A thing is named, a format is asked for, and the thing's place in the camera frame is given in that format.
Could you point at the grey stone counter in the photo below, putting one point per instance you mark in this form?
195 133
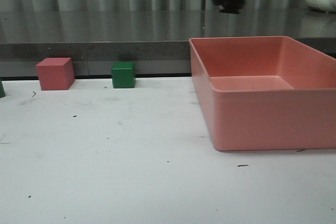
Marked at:
157 41

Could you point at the pink plastic bin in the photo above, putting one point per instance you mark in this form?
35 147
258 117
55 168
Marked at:
264 93

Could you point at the green cube block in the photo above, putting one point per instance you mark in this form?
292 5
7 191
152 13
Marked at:
123 74

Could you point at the pink cube block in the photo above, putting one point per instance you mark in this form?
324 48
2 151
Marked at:
55 73

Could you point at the dark green block at edge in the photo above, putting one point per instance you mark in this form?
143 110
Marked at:
2 91

